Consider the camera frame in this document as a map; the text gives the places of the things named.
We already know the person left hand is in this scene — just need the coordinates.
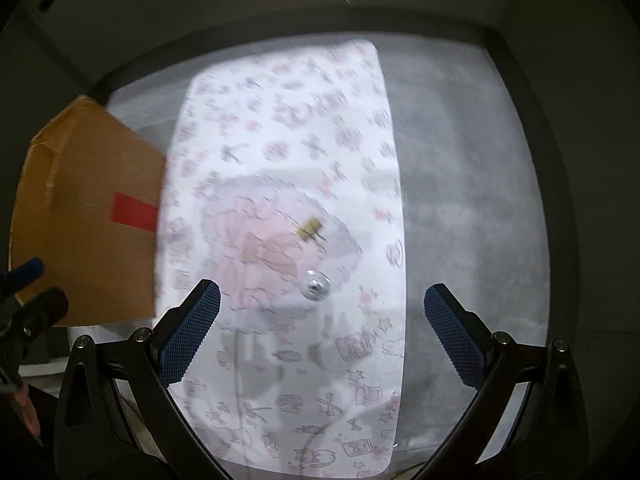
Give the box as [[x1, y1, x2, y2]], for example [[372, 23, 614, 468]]
[[12, 382, 41, 438]]

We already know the brown cardboard box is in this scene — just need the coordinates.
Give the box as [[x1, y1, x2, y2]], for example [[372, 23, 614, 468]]
[[9, 96, 165, 327]]

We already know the round silver metal piece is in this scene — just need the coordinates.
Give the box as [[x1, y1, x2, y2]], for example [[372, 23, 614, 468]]
[[299, 270, 331, 301]]

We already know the gold binder clip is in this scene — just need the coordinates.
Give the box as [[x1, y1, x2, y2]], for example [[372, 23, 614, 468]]
[[296, 217, 324, 242]]

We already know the white patterned table mat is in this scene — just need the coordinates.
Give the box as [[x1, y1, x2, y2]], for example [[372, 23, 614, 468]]
[[155, 40, 406, 479]]

